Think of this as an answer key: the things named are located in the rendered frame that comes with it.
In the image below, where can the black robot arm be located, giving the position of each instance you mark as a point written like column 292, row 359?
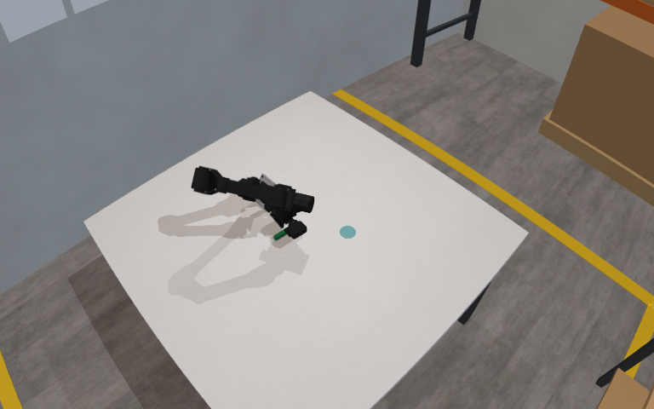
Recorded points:
column 206, row 182

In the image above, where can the cyan circle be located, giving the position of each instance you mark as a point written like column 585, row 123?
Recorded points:
column 347, row 232

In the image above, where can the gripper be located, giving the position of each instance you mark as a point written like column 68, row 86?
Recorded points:
column 295, row 228

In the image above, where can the green rectangular post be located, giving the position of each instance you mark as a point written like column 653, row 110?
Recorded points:
column 279, row 235

